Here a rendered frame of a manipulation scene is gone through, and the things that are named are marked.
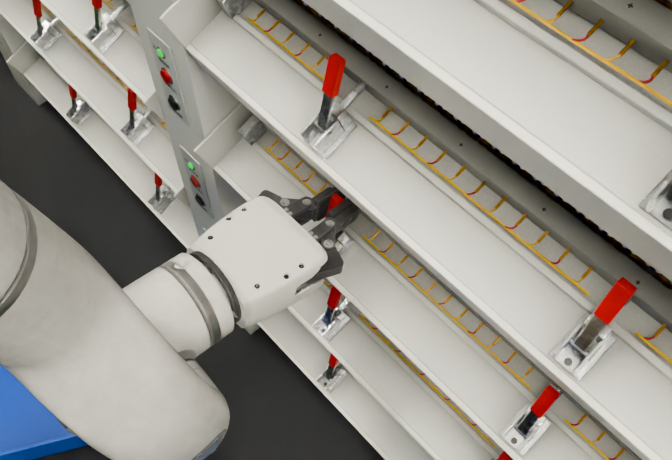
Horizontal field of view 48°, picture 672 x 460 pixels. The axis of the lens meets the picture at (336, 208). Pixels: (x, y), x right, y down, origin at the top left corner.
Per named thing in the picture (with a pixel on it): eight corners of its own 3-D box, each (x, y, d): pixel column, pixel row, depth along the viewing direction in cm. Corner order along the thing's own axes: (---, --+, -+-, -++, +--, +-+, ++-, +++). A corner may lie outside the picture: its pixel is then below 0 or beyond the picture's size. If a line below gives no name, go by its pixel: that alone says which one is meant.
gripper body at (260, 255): (171, 280, 72) (262, 224, 77) (237, 354, 68) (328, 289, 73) (166, 233, 66) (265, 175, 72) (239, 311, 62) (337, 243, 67)
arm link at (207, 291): (155, 298, 71) (182, 281, 72) (213, 363, 67) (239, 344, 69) (149, 245, 64) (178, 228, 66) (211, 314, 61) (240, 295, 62)
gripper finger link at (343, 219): (303, 244, 74) (352, 211, 77) (325, 265, 72) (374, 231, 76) (306, 224, 71) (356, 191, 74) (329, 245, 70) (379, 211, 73)
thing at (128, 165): (220, 278, 128) (184, 258, 115) (36, 84, 152) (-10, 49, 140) (302, 192, 129) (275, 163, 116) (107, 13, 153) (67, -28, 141)
